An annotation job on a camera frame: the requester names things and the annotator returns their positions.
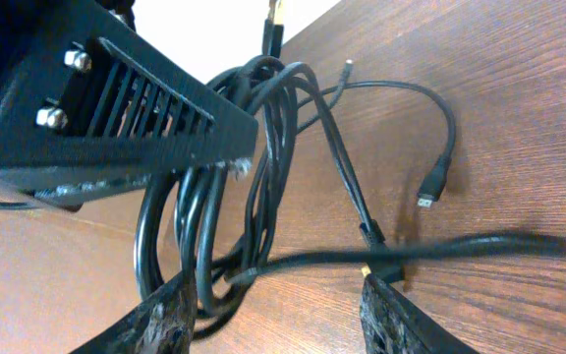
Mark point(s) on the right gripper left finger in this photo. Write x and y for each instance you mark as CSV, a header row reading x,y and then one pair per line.
x,y
162,323

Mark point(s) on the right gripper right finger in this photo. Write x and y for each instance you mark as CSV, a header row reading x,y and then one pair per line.
x,y
392,324

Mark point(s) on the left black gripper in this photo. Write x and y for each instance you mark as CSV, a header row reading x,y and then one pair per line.
x,y
89,109

